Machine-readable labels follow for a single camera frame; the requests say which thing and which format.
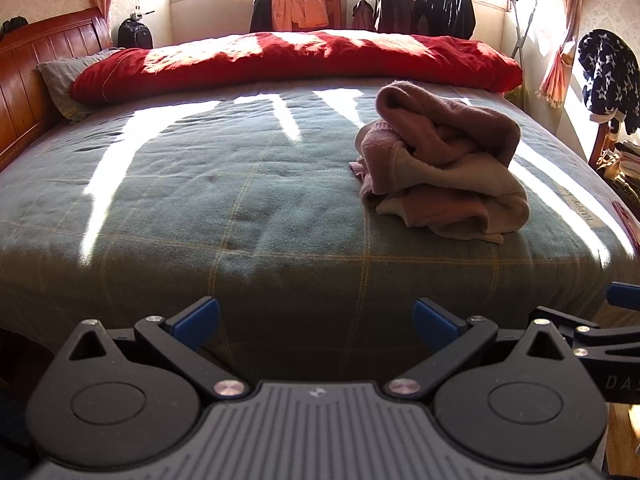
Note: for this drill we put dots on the maroon hanging garment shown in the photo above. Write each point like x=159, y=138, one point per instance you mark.
x=362, y=17

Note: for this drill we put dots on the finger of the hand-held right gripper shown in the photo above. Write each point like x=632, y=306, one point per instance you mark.
x=595, y=337
x=625, y=293

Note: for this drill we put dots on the black backpack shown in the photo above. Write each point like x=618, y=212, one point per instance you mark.
x=134, y=34

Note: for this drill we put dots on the green plaid bed blanket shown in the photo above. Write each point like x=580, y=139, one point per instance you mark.
x=200, y=185

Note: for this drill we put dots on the dark cloth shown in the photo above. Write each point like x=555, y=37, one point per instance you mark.
x=12, y=26

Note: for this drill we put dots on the orange garment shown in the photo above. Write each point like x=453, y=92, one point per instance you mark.
x=300, y=10

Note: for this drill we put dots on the grey pillow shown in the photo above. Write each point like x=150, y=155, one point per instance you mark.
x=57, y=80

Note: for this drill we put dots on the pink and white sweater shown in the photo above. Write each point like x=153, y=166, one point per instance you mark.
x=440, y=160

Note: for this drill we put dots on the navy star-print garment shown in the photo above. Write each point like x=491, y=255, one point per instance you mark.
x=607, y=75

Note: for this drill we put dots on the black hanging garment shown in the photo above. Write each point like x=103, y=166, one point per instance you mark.
x=445, y=5

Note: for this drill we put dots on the metal clothes drying rack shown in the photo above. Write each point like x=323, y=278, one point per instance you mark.
x=522, y=35

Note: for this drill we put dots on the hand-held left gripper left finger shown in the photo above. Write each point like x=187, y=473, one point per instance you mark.
x=197, y=322

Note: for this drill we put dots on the wooden chair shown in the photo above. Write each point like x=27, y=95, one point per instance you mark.
x=600, y=145

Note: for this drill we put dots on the wall socket with plug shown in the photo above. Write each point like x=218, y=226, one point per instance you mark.
x=135, y=12

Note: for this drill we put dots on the wooden headboard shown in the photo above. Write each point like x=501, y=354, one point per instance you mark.
x=30, y=70

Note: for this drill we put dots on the red duvet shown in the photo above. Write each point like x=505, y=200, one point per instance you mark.
x=275, y=65

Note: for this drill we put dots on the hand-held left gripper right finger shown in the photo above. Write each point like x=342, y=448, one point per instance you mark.
x=435, y=322

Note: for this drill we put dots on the stack of folded clothes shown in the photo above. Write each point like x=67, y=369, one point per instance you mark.
x=625, y=170

